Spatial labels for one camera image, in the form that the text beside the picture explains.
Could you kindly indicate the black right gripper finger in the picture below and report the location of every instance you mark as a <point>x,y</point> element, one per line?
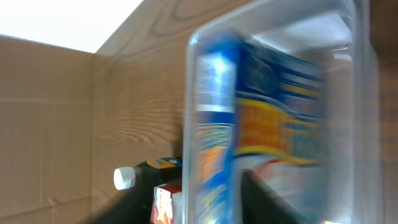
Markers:
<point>269,203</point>

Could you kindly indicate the cardboard wall panel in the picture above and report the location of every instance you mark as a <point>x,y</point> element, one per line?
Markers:
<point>46,121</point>

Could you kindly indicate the blue Kool Fever box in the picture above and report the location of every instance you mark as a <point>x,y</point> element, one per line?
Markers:
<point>256,109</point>

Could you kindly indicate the red orange Panadol box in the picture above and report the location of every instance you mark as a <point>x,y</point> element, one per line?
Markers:
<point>167,204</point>

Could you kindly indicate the clear plastic container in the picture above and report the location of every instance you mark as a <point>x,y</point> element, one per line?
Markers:
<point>334,36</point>

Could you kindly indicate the dark bottle white cap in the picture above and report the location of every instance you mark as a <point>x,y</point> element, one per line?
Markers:
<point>157,171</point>

